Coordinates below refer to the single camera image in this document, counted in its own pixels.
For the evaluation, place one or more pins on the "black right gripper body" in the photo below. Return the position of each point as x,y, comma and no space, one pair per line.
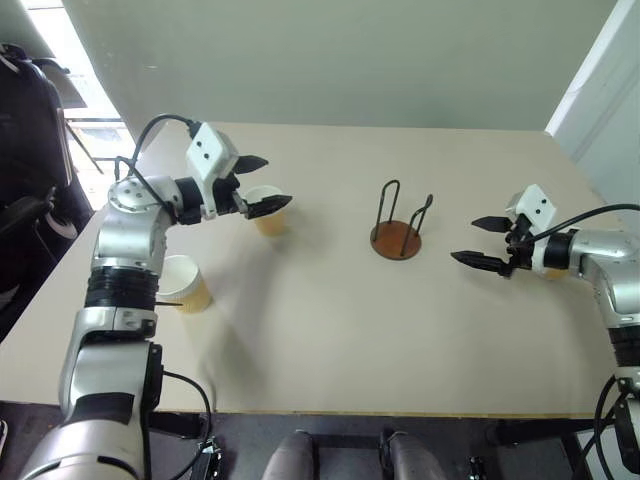
520,250

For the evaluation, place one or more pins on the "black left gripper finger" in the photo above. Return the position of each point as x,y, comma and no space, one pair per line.
252,164
270,205

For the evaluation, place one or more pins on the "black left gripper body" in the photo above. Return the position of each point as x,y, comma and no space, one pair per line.
227,197

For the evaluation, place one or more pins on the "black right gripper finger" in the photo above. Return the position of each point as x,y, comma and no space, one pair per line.
480,261
495,223

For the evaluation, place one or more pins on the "tan paper cup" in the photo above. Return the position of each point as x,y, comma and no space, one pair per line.
272,222
192,290

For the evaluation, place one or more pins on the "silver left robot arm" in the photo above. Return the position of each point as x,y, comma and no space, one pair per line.
125,240

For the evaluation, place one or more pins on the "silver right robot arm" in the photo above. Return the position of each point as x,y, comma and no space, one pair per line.
610,255

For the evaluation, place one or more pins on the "black office chair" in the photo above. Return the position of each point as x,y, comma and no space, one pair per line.
30,150

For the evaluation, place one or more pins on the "grey rounded shape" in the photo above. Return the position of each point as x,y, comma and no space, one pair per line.
417,457
290,457

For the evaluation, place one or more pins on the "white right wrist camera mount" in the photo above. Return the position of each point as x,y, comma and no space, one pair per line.
537,205

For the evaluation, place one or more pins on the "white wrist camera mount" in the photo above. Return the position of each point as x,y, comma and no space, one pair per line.
207,147
537,205

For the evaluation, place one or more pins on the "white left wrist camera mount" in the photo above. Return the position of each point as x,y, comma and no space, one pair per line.
207,147

